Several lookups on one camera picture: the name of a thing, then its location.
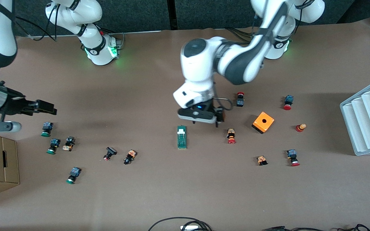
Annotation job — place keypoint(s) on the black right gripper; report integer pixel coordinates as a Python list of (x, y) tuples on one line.
[(14, 105)]

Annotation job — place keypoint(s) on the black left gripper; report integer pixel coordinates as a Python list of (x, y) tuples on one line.
[(218, 115)]

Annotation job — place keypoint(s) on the green load switch white lever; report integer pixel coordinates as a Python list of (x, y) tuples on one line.
[(181, 141)]

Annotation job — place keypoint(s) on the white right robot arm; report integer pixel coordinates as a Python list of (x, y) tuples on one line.
[(90, 12)]

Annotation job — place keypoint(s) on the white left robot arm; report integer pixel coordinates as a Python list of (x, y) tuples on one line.
[(201, 64)]

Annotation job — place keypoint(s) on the green push button blue block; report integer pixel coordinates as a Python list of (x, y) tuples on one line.
[(73, 175), (47, 129), (53, 146)]

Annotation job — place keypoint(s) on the red mushroom button orange block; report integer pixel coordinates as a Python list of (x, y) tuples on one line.
[(231, 136)]

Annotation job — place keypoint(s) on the red push button black block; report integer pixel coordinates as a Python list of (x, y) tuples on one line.
[(240, 99)]

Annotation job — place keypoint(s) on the small orange contact block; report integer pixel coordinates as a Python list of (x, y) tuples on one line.
[(262, 160)]

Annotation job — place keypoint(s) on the red push button blue block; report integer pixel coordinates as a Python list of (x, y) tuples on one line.
[(293, 157), (288, 102)]

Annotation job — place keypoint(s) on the black square button red base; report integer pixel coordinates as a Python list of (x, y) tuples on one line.
[(109, 153)]

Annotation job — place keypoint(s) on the red yellow indicator lamp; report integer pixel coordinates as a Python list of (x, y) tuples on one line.
[(300, 127)]

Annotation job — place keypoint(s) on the black push button orange block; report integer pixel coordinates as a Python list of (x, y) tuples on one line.
[(129, 157)]

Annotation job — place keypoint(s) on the white ridged plastic tray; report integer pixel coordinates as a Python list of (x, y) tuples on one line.
[(368, 122)]

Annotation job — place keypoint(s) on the orange button enclosure box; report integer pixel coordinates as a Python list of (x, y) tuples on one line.
[(263, 122)]

